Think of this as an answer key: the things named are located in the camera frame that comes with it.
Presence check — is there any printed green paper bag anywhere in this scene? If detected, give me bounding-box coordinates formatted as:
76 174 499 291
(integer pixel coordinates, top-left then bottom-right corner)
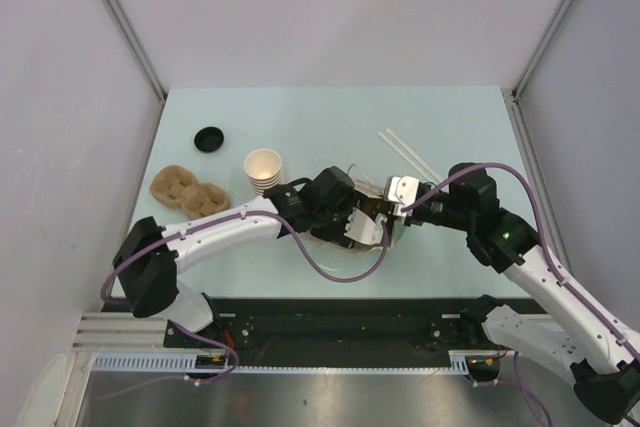
309 164 419 255

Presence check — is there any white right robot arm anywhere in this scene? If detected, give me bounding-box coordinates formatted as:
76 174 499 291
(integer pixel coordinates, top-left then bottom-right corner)
396 163 639 424

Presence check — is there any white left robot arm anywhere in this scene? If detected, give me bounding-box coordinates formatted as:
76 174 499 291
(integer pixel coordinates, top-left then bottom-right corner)
113 166 359 347

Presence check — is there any stack of brown paper cups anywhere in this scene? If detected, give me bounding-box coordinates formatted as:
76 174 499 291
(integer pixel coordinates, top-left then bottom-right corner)
243 148 284 195

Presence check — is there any black lid stack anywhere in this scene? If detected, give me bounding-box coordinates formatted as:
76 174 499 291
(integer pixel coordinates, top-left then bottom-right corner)
193 126 225 153

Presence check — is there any brown pulp cup carrier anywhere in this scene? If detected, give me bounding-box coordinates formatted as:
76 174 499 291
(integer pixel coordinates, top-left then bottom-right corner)
149 165 231 220

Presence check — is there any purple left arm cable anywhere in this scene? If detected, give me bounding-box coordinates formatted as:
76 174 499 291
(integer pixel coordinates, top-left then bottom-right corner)
99 211 391 398

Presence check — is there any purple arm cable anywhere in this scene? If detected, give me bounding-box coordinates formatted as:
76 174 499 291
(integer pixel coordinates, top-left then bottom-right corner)
399 161 640 423
99 211 391 398

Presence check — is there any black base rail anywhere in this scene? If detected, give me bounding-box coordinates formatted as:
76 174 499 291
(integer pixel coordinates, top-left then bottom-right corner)
99 296 551 383

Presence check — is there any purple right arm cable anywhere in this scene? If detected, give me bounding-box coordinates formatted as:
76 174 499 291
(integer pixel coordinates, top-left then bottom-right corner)
399 161 640 423

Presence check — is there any white slotted cable duct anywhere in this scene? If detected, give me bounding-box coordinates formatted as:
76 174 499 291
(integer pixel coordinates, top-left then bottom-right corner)
92 352 469 375

